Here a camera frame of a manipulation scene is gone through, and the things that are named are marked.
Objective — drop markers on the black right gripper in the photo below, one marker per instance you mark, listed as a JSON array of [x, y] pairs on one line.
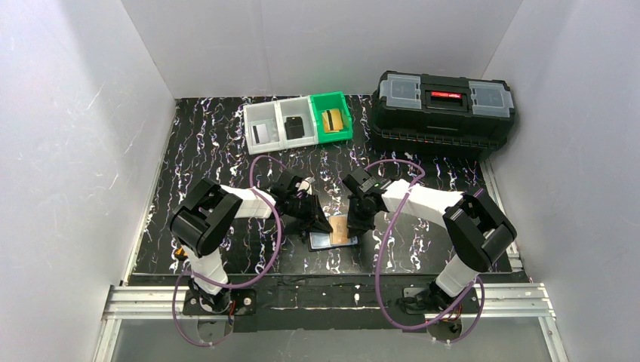
[[360, 215]]

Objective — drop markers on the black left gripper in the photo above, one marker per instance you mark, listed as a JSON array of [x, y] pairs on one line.
[[310, 210]]

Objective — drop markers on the black card holder wallet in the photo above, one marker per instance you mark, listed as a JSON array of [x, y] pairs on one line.
[[318, 241]]

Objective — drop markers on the tan credit card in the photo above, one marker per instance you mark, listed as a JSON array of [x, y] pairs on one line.
[[339, 235]]

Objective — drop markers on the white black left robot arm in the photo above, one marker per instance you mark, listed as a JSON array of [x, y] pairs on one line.
[[207, 213]]

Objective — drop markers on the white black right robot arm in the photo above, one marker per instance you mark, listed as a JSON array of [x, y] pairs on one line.
[[478, 229]]

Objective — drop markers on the gold card in bin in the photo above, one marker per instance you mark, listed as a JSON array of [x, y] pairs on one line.
[[332, 121]]

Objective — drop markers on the black card in bin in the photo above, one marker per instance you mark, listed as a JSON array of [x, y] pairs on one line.
[[294, 127]]

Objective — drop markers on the silver card in bin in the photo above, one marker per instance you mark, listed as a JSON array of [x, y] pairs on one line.
[[261, 133]]

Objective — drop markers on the black marbled table mat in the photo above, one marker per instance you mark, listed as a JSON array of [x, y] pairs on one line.
[[207, 140]]

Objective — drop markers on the white middle plastic bin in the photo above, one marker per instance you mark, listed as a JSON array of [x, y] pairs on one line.
[[298, 106]]

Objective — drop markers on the white plastic bin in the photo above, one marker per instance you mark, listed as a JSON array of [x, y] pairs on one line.
[[298, 106], [262, 113]]

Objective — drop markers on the green plastic bin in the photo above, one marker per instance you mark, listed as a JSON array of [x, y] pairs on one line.
[[332, 100]]

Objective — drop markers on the white left plastic bin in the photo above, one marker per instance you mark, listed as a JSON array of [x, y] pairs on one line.
[[262, 113]]

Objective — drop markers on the black plastic toolbox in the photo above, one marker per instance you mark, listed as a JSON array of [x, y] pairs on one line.
[[439, 115]]

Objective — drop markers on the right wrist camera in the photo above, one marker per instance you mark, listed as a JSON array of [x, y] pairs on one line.
[[360, 182]]

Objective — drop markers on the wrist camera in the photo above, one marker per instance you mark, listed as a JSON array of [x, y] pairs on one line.
[[360, 182], [302, 187]]

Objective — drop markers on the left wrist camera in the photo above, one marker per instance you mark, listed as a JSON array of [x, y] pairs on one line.
[[302, 187]]

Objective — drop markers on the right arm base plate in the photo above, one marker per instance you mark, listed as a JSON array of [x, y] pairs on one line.
[[415, 300]]

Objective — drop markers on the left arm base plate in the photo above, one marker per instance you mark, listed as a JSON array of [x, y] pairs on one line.
[[231, 302]]

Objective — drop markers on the aluminium frame rail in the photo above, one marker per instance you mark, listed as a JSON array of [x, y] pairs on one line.
[[323, 304]]

